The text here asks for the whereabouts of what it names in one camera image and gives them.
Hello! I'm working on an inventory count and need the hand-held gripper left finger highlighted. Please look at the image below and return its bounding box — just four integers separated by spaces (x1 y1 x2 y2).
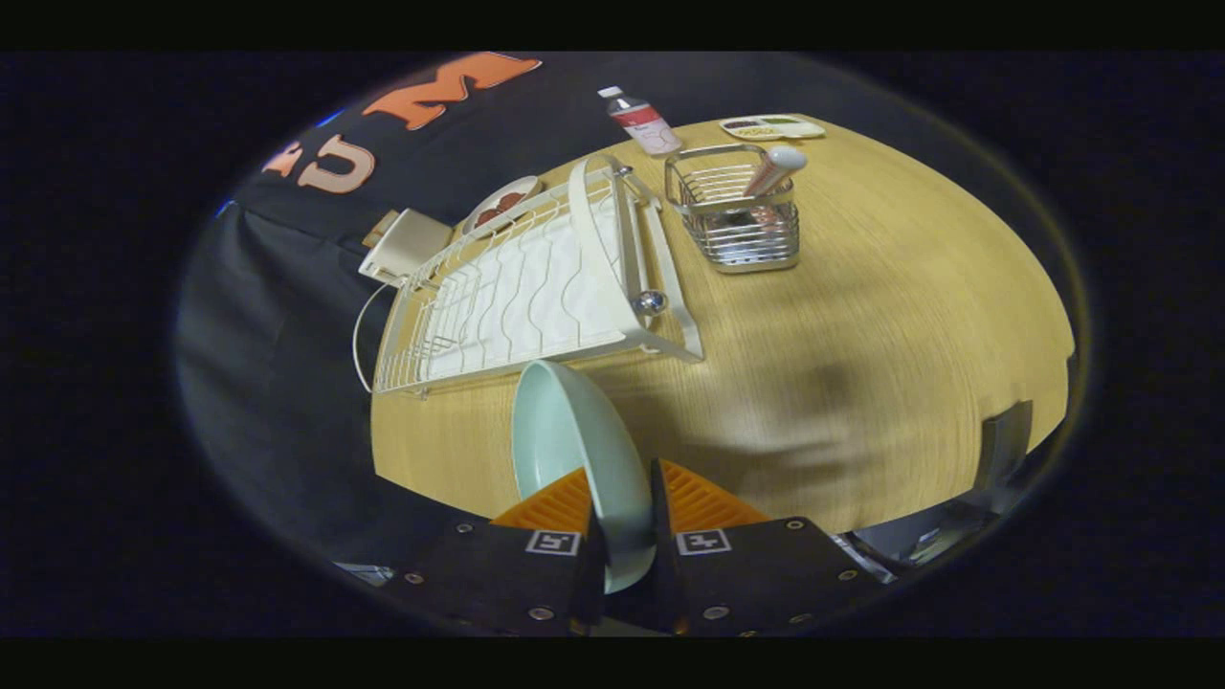
383 466 609 637

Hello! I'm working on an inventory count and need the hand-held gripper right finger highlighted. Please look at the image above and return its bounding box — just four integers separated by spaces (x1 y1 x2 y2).
651 457 896 637

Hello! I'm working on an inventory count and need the light green plate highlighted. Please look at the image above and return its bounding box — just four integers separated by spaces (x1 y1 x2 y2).
512 360 657 594

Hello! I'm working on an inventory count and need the white wire dish rack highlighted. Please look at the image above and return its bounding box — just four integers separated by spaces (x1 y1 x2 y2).
373 155 705 395

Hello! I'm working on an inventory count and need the silver wire basket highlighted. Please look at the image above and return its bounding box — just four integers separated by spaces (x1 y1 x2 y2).
665 144 801 275

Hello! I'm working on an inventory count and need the beige round plate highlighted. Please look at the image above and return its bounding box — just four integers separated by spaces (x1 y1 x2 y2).
462 176 542 235

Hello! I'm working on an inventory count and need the white toaster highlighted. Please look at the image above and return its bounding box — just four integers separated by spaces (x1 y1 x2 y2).
359 209 453 288

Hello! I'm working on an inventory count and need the red label water bottle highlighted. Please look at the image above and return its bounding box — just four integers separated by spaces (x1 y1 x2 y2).
598 86 683 157

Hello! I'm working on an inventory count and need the white divided snack tray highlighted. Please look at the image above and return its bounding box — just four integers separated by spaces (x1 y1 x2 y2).
719 114 826 142

